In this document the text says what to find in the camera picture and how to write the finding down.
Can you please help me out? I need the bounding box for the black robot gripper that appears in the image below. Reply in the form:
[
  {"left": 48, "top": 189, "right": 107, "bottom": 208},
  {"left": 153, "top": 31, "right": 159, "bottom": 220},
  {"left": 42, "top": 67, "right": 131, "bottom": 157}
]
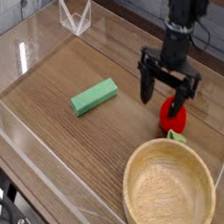
[{"left": 138, "top": 46, "right": 202, "bottom": 118}]

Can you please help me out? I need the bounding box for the red plush strawberry green leaf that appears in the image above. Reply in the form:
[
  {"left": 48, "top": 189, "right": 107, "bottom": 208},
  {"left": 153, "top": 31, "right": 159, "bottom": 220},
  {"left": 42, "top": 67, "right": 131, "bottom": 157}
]
[{"left": 159, "top": 96, "right": 187, "bottom": 144}]

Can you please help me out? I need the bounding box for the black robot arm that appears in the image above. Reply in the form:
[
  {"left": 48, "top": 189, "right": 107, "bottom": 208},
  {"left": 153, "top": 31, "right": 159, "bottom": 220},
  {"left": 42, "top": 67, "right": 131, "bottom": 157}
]
[{"left": 138, "top": 0, "right": 210, "bottom": 118}]

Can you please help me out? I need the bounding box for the green rectangular foam block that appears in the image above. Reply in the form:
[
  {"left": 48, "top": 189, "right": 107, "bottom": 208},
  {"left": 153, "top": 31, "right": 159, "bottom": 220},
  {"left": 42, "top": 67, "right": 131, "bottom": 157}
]
[{"left": 71, "top": 78, "right": 118, "bottom": 117}]

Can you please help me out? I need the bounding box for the wooden oval bowl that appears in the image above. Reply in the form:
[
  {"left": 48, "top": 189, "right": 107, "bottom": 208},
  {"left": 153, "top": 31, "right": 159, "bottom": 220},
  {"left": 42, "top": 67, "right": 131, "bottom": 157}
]
[{"left": 123, "top": 138, "right": 216, "bottom": 224}]

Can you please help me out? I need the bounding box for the clear acrylic tray enclosure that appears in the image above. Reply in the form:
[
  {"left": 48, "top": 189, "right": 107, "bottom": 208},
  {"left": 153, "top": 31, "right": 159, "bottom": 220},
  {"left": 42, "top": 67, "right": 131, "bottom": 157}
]
[{"left": 0, "top": 0, "right": 224, "bottom": 224}]

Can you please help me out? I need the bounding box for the black metal table frame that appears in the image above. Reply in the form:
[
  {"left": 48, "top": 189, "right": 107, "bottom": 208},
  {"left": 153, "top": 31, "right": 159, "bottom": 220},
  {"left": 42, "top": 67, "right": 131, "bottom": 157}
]
[{"left": 0, "top": 169, "right": 45, "bottom": 224}]

